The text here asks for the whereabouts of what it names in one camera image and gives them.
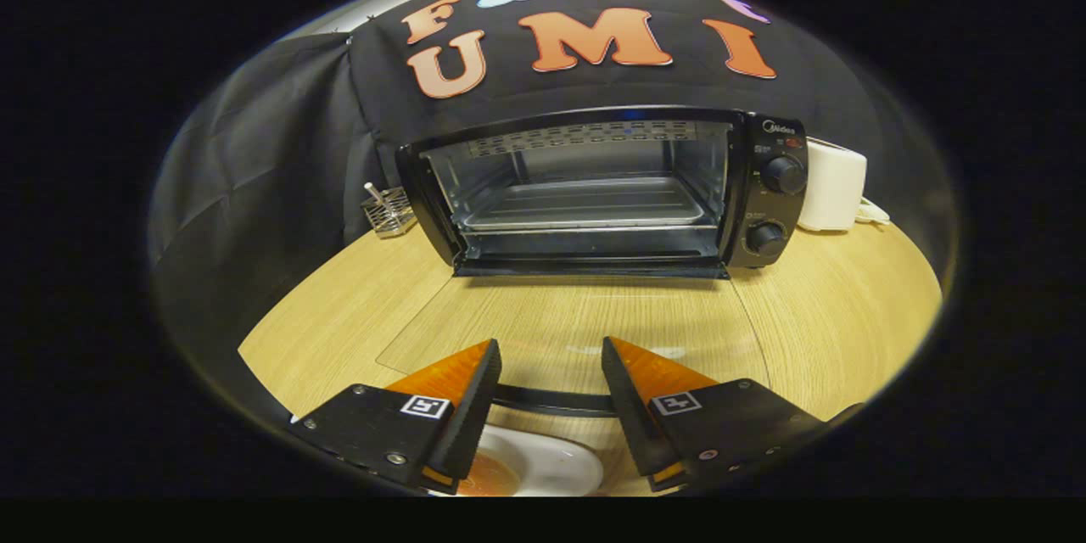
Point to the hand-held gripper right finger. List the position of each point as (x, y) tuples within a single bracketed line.
[(632, 416)]

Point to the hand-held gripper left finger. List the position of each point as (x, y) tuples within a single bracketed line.
[(471, 416)]

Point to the black toaster oven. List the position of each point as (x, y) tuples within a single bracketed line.
[(768, 187)]

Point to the white pop-up toaster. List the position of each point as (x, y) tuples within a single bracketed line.
[(831, 187)]

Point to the white plate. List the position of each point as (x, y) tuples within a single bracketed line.
[(560, 462)]

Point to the black backdrop cloth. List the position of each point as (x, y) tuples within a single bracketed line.
[(280, 153)]

